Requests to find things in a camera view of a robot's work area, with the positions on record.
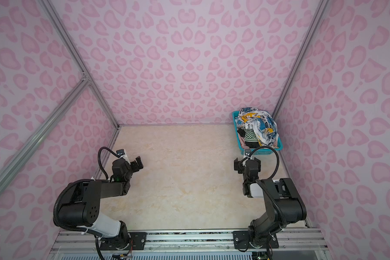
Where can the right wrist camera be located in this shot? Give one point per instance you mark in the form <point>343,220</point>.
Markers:
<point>247,152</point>

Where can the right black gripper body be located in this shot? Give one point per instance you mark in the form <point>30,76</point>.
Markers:
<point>243,164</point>

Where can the diagonal aluminium wall strut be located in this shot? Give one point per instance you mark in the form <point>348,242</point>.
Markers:
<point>9,172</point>

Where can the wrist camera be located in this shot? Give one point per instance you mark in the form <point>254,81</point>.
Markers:
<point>121,153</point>
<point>247,152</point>

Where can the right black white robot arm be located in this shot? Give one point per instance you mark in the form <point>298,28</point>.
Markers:
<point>283,206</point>

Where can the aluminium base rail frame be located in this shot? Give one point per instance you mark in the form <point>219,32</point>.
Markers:
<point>300,243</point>

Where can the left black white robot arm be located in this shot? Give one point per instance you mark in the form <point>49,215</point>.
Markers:
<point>77,208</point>

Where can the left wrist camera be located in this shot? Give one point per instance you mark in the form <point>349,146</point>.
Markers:
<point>121,153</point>

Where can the green white striped garment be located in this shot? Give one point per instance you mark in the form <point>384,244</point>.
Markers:
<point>250,136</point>

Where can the teal plastic laundry basket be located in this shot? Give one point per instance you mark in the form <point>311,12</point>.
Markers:
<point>241,144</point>

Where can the white yellow blue printed garment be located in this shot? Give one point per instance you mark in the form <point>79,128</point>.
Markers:
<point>261,122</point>

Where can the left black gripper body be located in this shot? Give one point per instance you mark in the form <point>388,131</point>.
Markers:
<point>132,164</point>

